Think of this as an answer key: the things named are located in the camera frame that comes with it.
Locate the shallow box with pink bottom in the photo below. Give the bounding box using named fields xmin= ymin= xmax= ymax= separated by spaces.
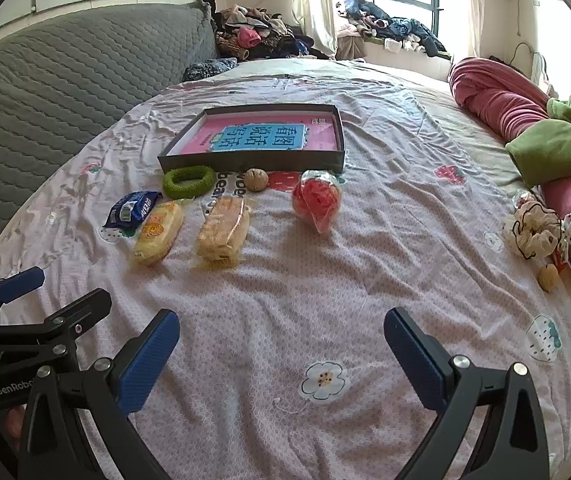
xmin=158 ymin=104 xmax=346 ymax=175

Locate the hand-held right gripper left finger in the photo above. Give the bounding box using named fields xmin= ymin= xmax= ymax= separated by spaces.
xmin=18 ymin=309 xmax=181 ymax=480

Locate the pink blanket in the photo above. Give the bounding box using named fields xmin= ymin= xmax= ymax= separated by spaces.
xmin=448 ymin=57 xmax=571 ymax=346

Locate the dark floral cloth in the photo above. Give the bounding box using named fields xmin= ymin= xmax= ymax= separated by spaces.
xmin=183 ymin=57 xmax=239 ymax=82

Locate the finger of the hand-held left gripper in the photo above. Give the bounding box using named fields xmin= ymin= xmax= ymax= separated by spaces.
xmin=0 ymin=267 xmax=46 ymax=330
xmin=0 ymin=287 xmax=112 ymax=361

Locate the blue snack packet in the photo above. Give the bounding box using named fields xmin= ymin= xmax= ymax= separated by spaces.
xmin=103 ymin=191 xmax=162 ymax=228

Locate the beige bed sheet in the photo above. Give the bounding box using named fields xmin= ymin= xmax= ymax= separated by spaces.
xmin=236 ymin=57 xmax=541 ymax=201

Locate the green pillow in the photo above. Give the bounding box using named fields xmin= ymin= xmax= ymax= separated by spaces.
xmin=505 ymin=92 xmax=571 ymax=188

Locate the pile of mixed clothes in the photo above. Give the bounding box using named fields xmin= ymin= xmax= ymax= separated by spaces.
xmin=203 ymin=0 xmax=336 ymax=61

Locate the green knitted ring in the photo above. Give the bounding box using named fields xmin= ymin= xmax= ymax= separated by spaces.
xmin=162 ymin=165 xmax=215 ymax=200

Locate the clothes heap on windowsill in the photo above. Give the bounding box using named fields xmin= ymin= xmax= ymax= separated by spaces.
xmin=335 ymin=0 xmax=449 ymax=60

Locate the grey quilted headboard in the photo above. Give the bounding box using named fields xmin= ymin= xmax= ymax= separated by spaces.
xmin=0 ymin=2 xmax=219 ymax=281

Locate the strawberry printed bedsheet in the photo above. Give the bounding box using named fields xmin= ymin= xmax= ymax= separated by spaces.
xmin=0 ymin=77 xmax=571 ymax=480

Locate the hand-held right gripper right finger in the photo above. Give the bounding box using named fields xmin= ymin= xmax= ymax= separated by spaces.
xmin=383 ymin=307 xmax=551 ymax=480

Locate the clear sliced bread packet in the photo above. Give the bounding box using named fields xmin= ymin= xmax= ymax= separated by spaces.
xmin=194 ymin=196 xmax=251 ymax=268

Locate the cream curtain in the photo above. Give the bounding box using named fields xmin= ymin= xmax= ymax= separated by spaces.
xmin=463 ymin=0 xmax=489 ymax=58
xmin=290 ymin=0 xmax=339 ymax=51

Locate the yellow cake packet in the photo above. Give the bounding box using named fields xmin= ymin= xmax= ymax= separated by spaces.
xmin=130 ymin=199 xmax=185 ymax=267

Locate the red ball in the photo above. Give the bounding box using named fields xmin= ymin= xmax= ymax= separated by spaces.
xmin=292 ymin=170 xmax=343 ymax=233

